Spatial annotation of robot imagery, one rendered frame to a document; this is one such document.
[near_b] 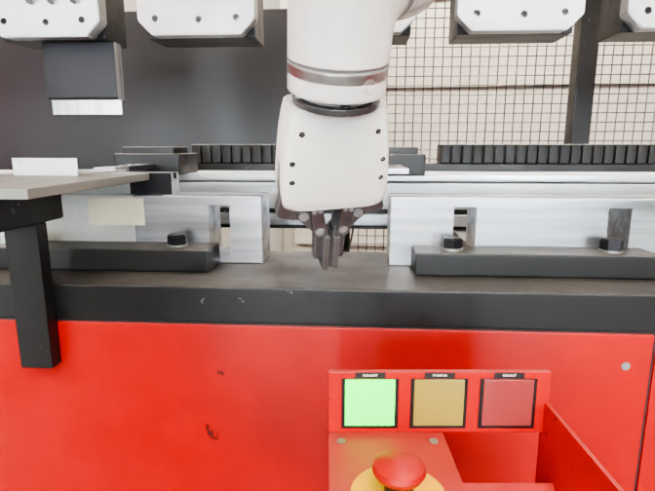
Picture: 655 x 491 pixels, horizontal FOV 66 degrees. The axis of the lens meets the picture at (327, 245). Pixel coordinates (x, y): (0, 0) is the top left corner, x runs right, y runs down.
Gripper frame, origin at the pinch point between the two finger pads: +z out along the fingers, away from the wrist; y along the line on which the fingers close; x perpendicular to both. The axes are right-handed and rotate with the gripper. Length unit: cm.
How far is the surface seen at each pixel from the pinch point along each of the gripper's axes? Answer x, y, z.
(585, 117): -69, -88, 14
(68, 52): -36.3, 28.0, -10.7
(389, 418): 14.8, -2.6, 9.3
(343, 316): -0.6, -2.6, 10.6
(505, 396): 16.5, -12.8, 6.9
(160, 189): -25.3, 17.9, 5.4
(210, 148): -62, 10, 15
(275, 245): -218, -27, 149
